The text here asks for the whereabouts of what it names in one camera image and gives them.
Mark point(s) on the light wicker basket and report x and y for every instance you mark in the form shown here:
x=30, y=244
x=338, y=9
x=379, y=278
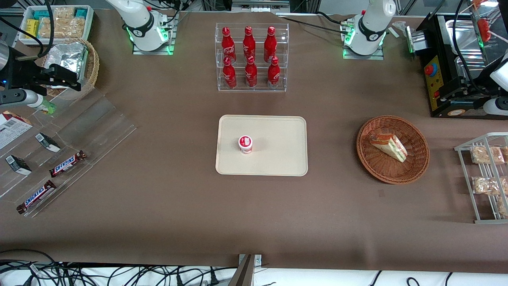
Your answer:
x=93, y=65

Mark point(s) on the black food warmer machine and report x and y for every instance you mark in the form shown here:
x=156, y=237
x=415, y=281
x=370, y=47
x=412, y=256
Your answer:
x=440, y=51

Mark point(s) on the yellow snack packet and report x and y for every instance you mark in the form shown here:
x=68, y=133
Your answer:
x=31, y=28

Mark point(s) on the red sausage on stick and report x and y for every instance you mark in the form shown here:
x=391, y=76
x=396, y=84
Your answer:
x=483, y=29

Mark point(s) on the clear acrylic bottle rack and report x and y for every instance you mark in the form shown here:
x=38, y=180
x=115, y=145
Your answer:
x=260, y=85

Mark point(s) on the silver foil bag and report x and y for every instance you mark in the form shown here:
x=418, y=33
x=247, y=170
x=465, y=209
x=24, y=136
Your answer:
x=67, y=55

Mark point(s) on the brown wicker basket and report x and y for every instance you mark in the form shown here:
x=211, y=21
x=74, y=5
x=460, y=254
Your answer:
x=412, y=167

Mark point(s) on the clear bag fried snack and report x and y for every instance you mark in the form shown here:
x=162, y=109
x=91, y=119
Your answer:
x=503, y=207
x=506, y=153
x=486, y=185
x=486, y=155

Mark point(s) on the triangle sandwich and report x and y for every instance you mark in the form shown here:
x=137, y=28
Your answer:
x=391, y=146

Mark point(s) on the red cola bottle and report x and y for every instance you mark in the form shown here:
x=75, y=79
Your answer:
x=270, y=44
x=274, y=75
x=249, y=43
x=229, y=75
x=251, y=74
x=227, y=45

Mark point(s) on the white plastic snack bin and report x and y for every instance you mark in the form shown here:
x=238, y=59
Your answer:
x=89, y=24

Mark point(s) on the clear acrylic display stand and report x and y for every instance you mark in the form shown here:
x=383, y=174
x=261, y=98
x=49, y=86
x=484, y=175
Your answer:
x=99, y=127

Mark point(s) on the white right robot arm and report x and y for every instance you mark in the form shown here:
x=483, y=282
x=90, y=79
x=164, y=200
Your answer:
x=139, y=20

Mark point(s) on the Snickers chocolate bar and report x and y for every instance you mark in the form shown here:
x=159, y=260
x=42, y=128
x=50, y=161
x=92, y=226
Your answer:
x=67, y=163
x=36, y=197

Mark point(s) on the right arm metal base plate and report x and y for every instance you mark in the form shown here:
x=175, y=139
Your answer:
x=170, y=43

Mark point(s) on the red emergency stop button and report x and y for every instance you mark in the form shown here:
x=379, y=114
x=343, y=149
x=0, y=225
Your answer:
x=429, y=70

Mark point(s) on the clear plastic wrap scrap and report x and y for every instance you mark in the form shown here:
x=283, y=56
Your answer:
x=399, y=26

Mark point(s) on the teal snack packet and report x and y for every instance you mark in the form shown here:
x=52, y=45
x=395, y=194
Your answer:
x=81, y=12
x=40, y=15

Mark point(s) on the red white cardboard box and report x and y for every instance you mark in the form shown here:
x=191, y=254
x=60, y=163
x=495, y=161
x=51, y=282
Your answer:
x=12, y=129

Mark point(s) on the beige plastic serving tray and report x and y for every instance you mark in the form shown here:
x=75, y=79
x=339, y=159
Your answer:
x=270, y=159

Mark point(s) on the small black white box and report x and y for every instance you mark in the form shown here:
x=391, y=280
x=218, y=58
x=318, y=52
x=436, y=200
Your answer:
x=47, y=142
x=18, y=165

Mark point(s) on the clear bag granola snack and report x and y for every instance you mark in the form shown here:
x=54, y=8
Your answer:
x=73, y=28
x=63, y=15
x=47, y=28

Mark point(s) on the aluminium bracket with post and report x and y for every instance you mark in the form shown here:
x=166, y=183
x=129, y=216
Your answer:
x=248, y=270

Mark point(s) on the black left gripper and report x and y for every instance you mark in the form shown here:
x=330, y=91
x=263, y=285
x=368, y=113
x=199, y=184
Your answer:
x=481, y=80

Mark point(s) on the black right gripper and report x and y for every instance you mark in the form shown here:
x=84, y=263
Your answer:
x=20, y=72

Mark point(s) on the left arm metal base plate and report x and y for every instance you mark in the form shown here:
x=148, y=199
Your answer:
x=379, y=55

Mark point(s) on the white red yogurt cup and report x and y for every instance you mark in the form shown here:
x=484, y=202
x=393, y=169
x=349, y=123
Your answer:
x=245, y=143

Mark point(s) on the green white small packet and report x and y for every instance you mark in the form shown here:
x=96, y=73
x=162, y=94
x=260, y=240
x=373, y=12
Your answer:
x=48, y=107

